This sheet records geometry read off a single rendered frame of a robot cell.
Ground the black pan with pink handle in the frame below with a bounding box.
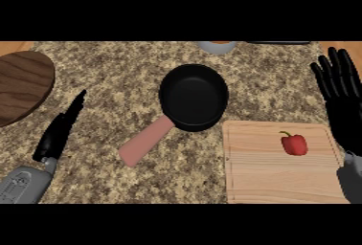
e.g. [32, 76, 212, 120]
[117, 63, 231, 168]

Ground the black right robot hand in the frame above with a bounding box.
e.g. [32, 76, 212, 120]
[309, 46, 362, 156]

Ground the red bell pepper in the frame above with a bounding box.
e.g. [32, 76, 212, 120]
[280, 130, 311, 157]

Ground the dark round wooden board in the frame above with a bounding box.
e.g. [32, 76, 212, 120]
[0, 51, 57, 128]

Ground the pale grey bowl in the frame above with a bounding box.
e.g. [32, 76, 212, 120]
[196, 40, 240, 55]

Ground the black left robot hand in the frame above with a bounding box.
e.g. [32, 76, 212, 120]
[32, 89, 89, 163]

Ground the pale wooden cutting board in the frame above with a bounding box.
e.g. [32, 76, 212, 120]
[222, 120, 352, 205]

